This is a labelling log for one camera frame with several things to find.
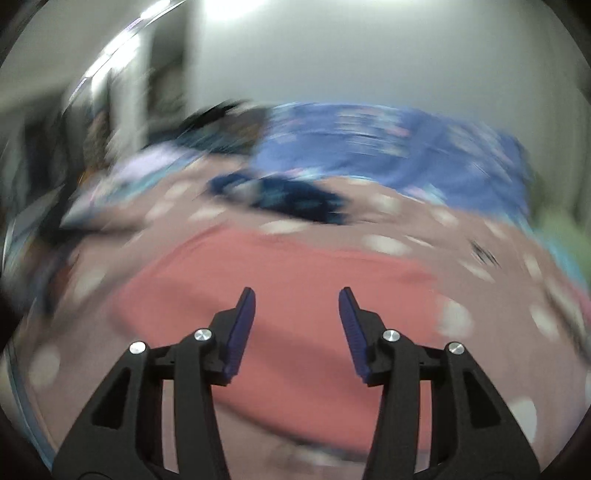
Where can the navy star-patterned garment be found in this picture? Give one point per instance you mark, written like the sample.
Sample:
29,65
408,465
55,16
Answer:
295,198

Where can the mauve polka-dot blanket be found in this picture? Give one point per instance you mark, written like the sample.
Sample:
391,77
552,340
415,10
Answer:
501,295

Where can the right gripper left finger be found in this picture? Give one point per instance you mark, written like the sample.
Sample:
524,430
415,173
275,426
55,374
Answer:
118,434

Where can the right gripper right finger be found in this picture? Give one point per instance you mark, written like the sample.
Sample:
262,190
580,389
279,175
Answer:
440,415

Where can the pink garment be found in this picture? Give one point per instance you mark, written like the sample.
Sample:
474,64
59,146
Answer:
297,375

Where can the blue tree-print headboard cover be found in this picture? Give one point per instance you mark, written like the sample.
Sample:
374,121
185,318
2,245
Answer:
456,163

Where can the green pillow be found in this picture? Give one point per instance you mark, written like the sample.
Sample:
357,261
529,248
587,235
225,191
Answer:
560,230

